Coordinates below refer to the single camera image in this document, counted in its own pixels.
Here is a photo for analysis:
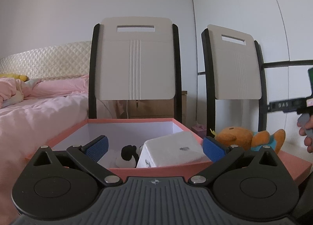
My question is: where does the pale printed cloth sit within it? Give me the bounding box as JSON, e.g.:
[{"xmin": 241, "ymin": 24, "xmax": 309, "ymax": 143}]
[{"xmin": 0, "ymin": 79, "xmax": 43, "ymax": 108}]

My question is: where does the cream quilted headboard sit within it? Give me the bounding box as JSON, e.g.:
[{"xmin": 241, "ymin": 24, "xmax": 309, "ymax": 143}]
[{"xmin": 0, "ymin": 41, "xmax": 92, "ymax": 80}]

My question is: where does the pink cardboard storage box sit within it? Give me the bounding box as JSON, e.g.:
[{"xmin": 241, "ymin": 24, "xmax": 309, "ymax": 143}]
[{"xmin": 24, "ymin": 117, "xmax": 216, "ymax": 182}]

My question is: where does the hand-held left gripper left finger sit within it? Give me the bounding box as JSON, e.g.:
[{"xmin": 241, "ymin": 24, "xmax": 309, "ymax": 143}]
[{"xmin": 32, "ymin": 135, "xmax": 123, "ymax": 187}]

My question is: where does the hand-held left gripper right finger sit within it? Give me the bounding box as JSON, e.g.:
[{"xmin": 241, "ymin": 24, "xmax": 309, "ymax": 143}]
[{"xmin": 189, "ymin": 136, "xmax": 280, "ymax": 187}]

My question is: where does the wooden nightstand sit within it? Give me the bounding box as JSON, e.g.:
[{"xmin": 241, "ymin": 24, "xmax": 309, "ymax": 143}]
[{"xmin": 96, "ymin": 90, "xmax": 188, "ymax": 126}]

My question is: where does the yellow plush toy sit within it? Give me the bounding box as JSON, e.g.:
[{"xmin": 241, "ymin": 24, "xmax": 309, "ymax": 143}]
[{"xmin": 0, "ymin": 73, "xmax": 29, "ymax": 82}]

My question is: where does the black and white plush toy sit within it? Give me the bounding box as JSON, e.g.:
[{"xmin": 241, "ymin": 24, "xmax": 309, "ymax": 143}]
[{"xmin": 115, "ymin": 144, "xmax": 145, "ymax": 169}]

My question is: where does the white square box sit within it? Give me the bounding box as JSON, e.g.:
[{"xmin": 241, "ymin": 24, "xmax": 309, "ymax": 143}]
[{"xmin": 136, "ymin": 131, "xmax": 212, "ymax": 169}]

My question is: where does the white chair with black frame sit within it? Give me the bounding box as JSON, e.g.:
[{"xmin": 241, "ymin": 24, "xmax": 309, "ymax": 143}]
[
  {"xmin": 201, "ymin": 24, "xmax": 268, "ymax": 138},
  {"xmin": 88, "ymin": 17, "xmax": 183, "ymax": 125}
]

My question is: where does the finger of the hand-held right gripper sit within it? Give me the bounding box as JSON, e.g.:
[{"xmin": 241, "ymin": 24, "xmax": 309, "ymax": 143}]
[{"xmin": 268, "ymin": 97, "xmax": 307, "ymax": 113}]

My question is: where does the person's right hand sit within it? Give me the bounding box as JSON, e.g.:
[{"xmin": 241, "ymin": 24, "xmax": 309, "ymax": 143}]
[{"xmin": 297, "ymin": 114, "xmax": 313, "ymax": 154}]

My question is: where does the orange plush toy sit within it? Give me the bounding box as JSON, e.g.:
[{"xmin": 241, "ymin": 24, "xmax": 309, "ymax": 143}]
[{"xmin": 210, "ymin": 126, "xmax": 286, "ymax": 155}]

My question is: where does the pink bed blanket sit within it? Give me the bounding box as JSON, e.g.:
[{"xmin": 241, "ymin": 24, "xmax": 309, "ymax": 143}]
[{"xmin": 0, "ymin": 74, "xmax": 90, "ymax": 225}]

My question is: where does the black metal bar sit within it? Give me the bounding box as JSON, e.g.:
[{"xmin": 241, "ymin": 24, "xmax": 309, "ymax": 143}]
[{"xmin": 198, "ymin": 60, "xmax": 313, "ymax": 75}]

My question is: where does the pink box lid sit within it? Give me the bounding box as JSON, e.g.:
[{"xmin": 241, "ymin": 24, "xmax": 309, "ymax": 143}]
[{"xmin": 241, "ymin": 150, "xmax": 313, "ymax": 187}]

